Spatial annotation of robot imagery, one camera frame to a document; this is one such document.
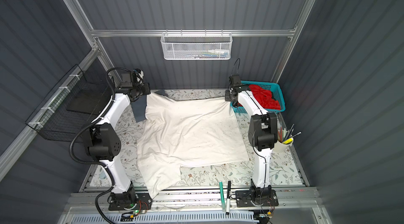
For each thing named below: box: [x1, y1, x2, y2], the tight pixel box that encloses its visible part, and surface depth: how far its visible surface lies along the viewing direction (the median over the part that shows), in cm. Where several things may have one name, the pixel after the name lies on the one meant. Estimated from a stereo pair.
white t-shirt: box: [136, 92, 250, 199], surface depth 96 cm
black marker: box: [225, 180, 231, 216], surface depth 75 cm
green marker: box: [218, 181, 227, 212], surface depth 76 cm
